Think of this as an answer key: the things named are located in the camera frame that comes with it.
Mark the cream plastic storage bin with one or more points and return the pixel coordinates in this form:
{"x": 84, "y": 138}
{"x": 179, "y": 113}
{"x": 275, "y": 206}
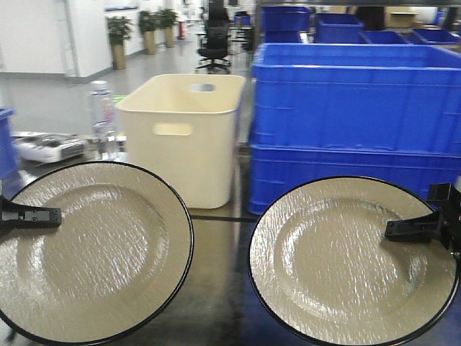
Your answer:
{"x": 184, "y": 128}

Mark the large blue upper crate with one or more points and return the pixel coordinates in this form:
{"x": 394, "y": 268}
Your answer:
{"x": 384, "y": 97}

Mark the large blue lower crate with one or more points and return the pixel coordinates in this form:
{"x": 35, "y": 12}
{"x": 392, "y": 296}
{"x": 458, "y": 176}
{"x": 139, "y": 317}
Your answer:
{"x": 275, "y": 170}

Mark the large blue crate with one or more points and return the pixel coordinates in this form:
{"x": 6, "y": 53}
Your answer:
{"x": 275, "y": 170}
{"x": 384, "y": 97}

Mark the white device on table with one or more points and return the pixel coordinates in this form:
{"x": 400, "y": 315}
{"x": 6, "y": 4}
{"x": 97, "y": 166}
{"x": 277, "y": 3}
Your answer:
{"x": 49, "y": 148}

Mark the cream plate black rim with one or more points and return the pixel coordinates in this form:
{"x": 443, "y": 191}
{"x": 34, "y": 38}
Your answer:
{"x": 118, "y": 258}
{"x": 321, "y": 265}

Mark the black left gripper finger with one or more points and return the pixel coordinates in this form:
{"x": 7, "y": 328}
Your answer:
{"x": 18, "y": 216}

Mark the potted plant gold pot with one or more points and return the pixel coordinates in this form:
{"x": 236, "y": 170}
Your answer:
{"x": 119, "y": 30}

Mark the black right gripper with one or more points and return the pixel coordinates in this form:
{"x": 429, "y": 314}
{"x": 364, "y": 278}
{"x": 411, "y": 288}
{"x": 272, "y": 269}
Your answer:
{"x": 443, "y": 225}

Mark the clear plastic water bottle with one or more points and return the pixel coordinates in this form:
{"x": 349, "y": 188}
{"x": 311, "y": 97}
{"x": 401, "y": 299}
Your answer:
{"x": 101, "y": 108}

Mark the black office chair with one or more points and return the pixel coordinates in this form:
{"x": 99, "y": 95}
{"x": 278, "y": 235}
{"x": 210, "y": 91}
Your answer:
{"x": 215, "y": 49}

